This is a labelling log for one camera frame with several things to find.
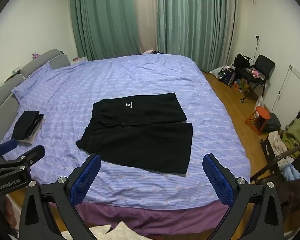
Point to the grey padded headboard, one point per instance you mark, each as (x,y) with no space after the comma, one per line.
(5,92)

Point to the beige cloth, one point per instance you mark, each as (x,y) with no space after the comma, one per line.
(277,146)

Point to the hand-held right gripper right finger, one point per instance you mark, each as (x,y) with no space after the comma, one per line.
(217,180)

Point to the black pants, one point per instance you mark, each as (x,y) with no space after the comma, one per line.
(140,135)

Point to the pink cloth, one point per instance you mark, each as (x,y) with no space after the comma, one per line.
(149,51)

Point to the black chair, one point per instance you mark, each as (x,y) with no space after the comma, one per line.
(263,65)

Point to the white sheer curtain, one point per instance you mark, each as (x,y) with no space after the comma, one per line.
(146,17)

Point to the black bag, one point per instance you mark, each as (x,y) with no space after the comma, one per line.
(272,123)

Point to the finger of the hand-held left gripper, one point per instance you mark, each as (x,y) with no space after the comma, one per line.
(32,153)
(7,146)

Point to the brown cloth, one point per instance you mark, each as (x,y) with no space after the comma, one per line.
(292,200)

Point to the dark patterned shopping bag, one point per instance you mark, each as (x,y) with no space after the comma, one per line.
(225,76)

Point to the orange stool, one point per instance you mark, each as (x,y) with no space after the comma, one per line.
(261,116)

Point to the white plastic bag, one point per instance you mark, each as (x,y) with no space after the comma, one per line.
(259,103)

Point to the pink plush toy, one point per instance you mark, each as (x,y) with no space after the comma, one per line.
(255,73)

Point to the green curtain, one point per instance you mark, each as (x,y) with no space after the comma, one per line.
(102,20)
(192,20)

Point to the dark wooden chair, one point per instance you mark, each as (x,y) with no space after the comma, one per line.
(270,162)

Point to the pile of colourful toys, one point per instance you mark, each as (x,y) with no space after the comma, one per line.
(241,83)

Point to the black handbag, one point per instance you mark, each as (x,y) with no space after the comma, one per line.
(241,61)

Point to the white wall socket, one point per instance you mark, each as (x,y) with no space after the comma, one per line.
(297,73)

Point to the stack of folded dark clothes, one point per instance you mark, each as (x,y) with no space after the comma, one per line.
(27,127)

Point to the purple pillow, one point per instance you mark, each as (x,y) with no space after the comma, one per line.
(50,77)

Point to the light blue cloth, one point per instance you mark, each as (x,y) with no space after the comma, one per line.
(291,173)

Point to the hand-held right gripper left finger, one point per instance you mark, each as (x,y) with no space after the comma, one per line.
(86,180)

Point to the bed with purple floral sheet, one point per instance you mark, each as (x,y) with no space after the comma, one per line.
(140,80)

